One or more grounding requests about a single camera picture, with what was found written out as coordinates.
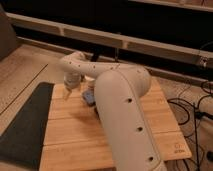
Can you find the dark green floor mat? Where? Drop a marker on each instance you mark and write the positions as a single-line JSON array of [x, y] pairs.
[[22, 141]]

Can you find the blue cloth item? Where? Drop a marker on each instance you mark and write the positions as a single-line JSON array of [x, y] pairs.
[[88, 96]]

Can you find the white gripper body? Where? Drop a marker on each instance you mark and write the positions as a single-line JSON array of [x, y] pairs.
[[71, 81]]

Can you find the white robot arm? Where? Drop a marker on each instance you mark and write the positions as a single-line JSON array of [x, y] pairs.
[[117, 91]]

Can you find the white shelf rail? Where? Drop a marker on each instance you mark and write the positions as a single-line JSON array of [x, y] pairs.
[[133, 44]]

